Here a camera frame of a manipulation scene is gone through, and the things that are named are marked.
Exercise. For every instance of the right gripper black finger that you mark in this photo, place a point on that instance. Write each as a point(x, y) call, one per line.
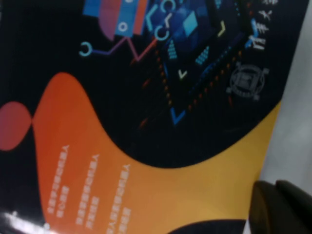
point(280, 209)

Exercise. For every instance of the dark robot textbook colourful cover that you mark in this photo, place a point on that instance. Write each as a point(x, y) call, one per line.
point(146, 146)

